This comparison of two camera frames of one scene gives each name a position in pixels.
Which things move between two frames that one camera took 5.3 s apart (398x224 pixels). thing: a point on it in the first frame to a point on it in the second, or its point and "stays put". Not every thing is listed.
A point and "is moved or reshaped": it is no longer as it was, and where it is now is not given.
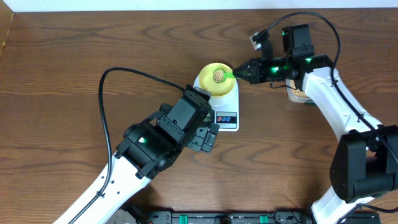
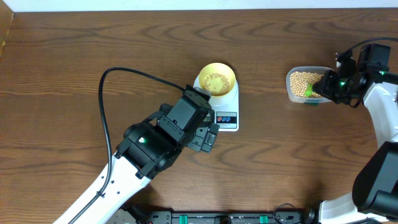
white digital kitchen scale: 226,108 stays put
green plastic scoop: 220,75 is moved or reshaped
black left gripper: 200,130 stays put
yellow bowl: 206,81 stays put
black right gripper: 255,74 to 323,87
